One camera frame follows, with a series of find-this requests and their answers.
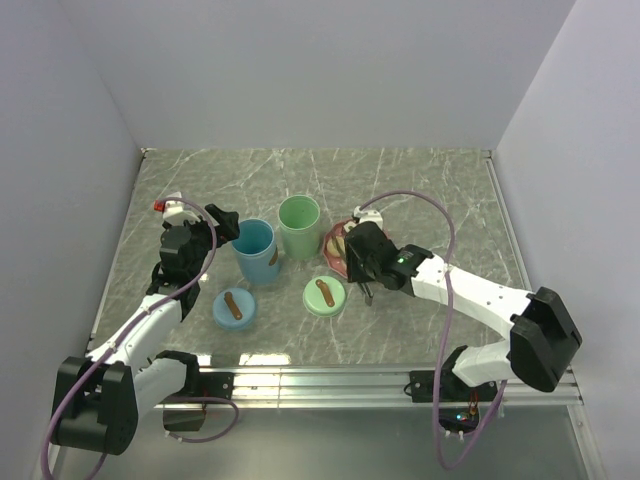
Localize sushi piece green centre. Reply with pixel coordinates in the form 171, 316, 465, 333
343, 221, 357, 234

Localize round bun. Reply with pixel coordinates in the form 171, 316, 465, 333
326, 235, 346, 258

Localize metal tongs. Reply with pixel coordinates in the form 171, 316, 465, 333
341, 254, 373, 306

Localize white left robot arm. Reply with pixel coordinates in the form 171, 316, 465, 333
47, 196, 240, 455

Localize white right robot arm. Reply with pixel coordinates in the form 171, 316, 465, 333
345, 221, 582, 401

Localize blue plastic container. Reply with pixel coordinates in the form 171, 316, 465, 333
231, 219, 280, 285

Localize pink scalloped plate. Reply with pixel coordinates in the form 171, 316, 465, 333
322, 219, 354, 279

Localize green plastic container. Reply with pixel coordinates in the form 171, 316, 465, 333
278, 195, 321, 261

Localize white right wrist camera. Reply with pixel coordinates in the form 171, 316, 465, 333
352, 206, 384, 229

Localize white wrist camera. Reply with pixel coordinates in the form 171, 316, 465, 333
153, 191, 190, 226
352, 206, 384, 229

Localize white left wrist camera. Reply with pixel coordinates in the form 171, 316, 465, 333
153, 191, 190, 226

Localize green lid with brown handle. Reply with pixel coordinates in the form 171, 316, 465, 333
302, 276, 347, 318

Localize blue lid with brown handle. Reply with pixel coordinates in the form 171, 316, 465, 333
212, 287, 257, 331

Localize aluminium left side rail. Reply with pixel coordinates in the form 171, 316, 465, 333
85, 147, 151, 353

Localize aluminium rail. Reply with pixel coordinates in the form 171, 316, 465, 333
85, 147, 151, 353
200, 364, 583, 409
481, 150, 533, 291

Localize aluminium front rail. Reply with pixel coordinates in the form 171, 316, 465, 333
200, 364, 583, 409

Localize aluminium right side rail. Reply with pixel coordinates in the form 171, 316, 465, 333
481, 150, 533, 291

